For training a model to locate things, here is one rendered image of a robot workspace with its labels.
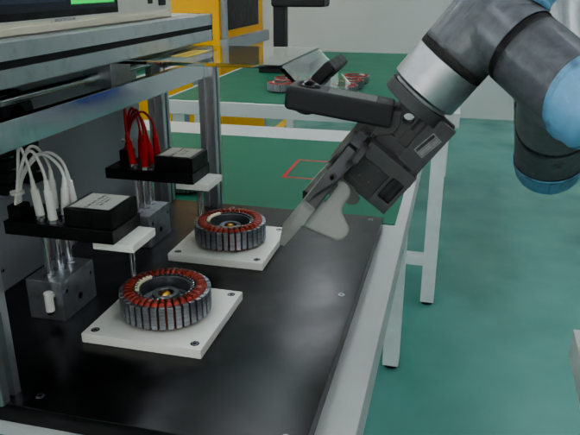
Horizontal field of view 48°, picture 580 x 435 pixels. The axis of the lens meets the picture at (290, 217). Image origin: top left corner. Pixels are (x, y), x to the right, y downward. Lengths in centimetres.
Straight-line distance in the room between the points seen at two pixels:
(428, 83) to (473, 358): 168
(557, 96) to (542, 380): 168
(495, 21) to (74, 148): 69
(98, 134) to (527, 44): 74
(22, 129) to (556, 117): 51
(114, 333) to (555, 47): 56
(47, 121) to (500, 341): 190
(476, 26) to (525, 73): 7
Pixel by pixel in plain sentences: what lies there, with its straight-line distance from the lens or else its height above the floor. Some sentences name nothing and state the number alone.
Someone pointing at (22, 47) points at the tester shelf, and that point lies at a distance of 72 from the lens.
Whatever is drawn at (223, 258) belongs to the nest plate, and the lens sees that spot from 96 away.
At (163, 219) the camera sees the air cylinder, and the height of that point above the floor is 80.
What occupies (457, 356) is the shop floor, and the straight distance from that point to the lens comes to 225.
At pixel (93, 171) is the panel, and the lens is 113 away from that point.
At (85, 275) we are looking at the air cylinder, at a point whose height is 81.
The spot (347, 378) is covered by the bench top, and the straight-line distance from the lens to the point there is 75.
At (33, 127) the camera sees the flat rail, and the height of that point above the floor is 103.
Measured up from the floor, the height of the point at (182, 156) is 92.
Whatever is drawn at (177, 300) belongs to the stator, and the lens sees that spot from 77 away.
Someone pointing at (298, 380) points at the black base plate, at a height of 77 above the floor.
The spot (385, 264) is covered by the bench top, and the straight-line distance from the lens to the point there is 103.
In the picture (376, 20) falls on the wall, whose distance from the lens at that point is 603.
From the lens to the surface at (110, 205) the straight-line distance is 79.
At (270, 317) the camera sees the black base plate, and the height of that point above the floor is 77.
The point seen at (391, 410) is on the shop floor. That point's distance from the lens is 197.
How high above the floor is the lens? 117
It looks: 20 degrees down
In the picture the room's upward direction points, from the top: straight up
